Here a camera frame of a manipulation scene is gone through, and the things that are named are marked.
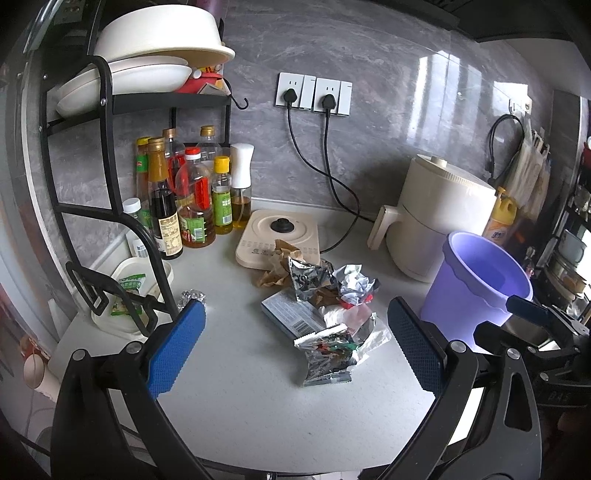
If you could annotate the large cream bowl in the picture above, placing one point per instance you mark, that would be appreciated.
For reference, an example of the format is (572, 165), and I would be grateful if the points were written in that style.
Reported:
(183, 31)

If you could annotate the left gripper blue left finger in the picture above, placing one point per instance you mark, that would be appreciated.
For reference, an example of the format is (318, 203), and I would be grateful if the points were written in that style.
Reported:
(174, 343)

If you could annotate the silver foil snack bag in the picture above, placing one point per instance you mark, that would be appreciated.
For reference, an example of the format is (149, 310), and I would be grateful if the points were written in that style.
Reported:
(308, 278)

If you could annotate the cream air fryer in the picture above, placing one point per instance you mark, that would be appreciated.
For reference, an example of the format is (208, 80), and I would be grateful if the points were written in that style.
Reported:
(437, 199)

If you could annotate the purple plastic bucket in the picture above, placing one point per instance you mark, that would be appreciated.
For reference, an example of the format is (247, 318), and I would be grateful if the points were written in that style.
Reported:
(472, 286)

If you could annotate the white wall socket left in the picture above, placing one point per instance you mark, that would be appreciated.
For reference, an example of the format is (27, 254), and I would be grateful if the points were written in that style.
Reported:
(302, 85)

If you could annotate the white oil spray bottle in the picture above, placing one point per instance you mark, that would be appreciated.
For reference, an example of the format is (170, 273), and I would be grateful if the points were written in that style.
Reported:
(241, 183)

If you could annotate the white wall socket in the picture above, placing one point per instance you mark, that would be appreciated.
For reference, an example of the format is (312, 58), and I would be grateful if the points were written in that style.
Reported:
(302, 85)
(335, 93)

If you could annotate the red white wrapper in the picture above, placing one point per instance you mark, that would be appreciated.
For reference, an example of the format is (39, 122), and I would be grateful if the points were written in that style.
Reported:
(354, 288)

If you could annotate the brown paper bag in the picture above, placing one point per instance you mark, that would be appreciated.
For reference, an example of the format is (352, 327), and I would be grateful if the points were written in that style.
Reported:
(279, 272)

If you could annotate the cream induction cooker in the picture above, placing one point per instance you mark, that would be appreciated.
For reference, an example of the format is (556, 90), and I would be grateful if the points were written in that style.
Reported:
(265, 226)

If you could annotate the yellow detergent bottle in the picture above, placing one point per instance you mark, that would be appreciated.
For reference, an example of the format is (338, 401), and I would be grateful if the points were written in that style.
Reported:
(502, 218)

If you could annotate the gold cap clear bottle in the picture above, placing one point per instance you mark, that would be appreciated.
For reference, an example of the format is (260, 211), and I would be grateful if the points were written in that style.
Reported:
(209, 147)

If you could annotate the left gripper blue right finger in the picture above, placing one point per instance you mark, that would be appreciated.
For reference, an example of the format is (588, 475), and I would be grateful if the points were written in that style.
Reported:
(423, 353)

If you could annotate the small foil ball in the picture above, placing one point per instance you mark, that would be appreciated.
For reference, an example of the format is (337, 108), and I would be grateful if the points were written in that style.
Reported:
(189, 295)

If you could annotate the dark soy sauce bottle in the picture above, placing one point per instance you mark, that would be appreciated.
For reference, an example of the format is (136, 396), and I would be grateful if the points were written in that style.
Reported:
(164, 218)

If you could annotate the cream plate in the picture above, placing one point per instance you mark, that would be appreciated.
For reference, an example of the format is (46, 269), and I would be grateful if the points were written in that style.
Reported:
(145, 74)

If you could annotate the dish rack with pots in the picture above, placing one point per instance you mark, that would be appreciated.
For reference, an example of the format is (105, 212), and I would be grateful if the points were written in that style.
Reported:
(562, 277)

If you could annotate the black metal kitchen rack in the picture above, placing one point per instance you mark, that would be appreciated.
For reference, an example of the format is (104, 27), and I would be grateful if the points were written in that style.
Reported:
(95, 288)

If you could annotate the white wall socket right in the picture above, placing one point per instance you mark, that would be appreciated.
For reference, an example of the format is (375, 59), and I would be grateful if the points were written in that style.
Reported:
(335, 93)

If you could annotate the red cap oil bottle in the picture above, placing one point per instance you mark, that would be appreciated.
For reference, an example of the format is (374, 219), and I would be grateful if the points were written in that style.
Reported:
(193, 199)

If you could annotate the red lid container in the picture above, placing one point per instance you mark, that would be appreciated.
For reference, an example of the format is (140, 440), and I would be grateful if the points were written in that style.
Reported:
(204, 83)

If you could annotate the hanging cloth bags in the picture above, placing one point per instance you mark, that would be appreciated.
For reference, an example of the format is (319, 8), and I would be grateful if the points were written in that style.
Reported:
(529, 175)

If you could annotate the green label yellow cap bottle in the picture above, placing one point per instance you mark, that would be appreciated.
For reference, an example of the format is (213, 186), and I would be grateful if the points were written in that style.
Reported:
(221, 196)

